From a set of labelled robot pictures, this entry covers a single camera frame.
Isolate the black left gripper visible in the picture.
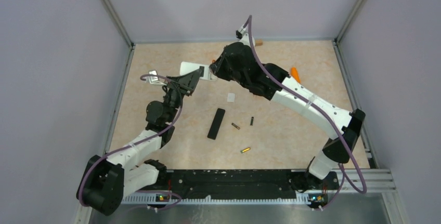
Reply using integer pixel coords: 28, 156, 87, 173
164, 69, 202, 123

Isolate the white remote control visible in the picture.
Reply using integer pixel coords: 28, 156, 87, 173
179, 61, 218, 82

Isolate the gold green AAA battery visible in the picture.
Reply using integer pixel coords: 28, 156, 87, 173
240, 147, 251, 153

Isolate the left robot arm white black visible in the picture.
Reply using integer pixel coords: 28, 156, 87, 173
76, 67, 204, 216

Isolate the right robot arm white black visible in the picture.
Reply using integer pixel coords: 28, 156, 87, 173
209, 42, 366, 189

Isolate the black remote control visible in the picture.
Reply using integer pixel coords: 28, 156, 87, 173
207, 108, 226, 140

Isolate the small wooden block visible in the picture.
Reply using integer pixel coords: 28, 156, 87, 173
254, 39, 263, 46

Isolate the brown gold AAA battery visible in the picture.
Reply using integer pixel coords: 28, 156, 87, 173
231, 123, 240, 130

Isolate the orange toy carrot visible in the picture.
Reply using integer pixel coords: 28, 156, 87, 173
290, 67, 301, 83

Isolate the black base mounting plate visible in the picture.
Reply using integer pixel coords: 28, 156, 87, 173
143, 169, 339, 200

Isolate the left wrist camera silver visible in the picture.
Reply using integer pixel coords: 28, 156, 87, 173
146, 70, 164, 85

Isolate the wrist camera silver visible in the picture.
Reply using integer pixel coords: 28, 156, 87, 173
236, 29, 251, 47
146, 70, 164, 85

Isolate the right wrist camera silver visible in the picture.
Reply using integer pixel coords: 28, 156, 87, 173
236, 29, 251, 47

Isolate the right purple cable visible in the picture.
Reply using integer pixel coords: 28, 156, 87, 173
242, 15, 368, 195

